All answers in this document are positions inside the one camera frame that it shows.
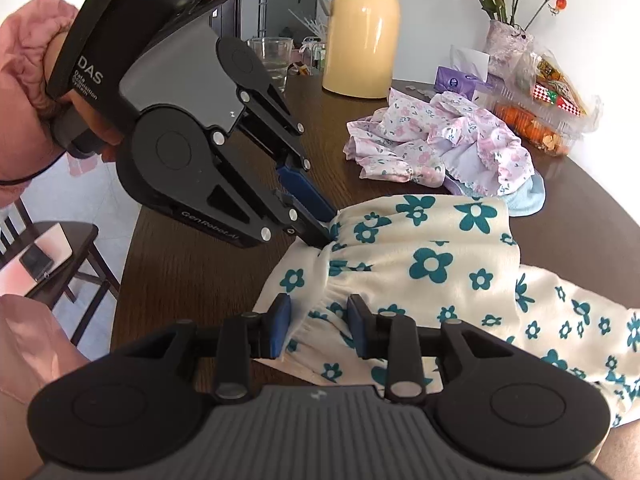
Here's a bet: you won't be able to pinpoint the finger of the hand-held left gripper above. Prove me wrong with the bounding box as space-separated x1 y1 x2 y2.
235 82 337 223
205 130 333 251

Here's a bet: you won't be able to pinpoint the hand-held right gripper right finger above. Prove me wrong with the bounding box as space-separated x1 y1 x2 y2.
346 293 522 404

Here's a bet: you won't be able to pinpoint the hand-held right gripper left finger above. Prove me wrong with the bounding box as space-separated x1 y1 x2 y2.
102 294 293 404

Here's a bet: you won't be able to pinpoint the teal floral cream pants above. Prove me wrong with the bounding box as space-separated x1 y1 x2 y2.
250 194 640 428

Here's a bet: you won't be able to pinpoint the person's left forearm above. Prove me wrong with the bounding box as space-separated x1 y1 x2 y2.
0 0 81 208

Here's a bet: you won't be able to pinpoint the person's left hand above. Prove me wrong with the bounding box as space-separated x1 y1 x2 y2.
42 30 137 148

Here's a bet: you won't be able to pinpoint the glass cup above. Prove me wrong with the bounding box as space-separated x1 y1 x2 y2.
248 36 292 93

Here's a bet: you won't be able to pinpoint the pink floral garment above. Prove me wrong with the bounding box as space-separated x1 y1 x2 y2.
342 87 536 196

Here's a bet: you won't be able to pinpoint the white sticks bundle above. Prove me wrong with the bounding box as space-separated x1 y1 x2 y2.
287 7 327 41

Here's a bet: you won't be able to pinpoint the purple garment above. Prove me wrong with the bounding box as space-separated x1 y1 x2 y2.
442 167 502 199

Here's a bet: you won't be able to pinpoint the yellow thermos jug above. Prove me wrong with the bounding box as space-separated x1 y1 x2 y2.
320 0 402 100

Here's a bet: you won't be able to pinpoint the purple tissue box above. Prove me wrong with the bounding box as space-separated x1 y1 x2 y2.
434 45 496 99

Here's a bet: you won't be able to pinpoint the dark wooden chair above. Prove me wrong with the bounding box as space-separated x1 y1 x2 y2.
0 197 121 347

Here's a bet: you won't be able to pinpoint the light blue cloth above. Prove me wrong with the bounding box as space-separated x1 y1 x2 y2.
505 175 547 218

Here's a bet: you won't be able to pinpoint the clear plastic fruit box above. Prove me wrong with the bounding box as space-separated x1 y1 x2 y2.
492 85 586 157

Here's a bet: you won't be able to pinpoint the black phone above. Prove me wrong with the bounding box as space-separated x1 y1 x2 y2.
19 247 53 282

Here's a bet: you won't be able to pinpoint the pale textured vase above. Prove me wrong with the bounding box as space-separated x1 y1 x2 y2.
485 20 536 78

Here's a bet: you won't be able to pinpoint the plastic snack bag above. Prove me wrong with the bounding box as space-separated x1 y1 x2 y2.
515 45 603 133

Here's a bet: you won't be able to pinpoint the black cable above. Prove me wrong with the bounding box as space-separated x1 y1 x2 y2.
0 152 68 187

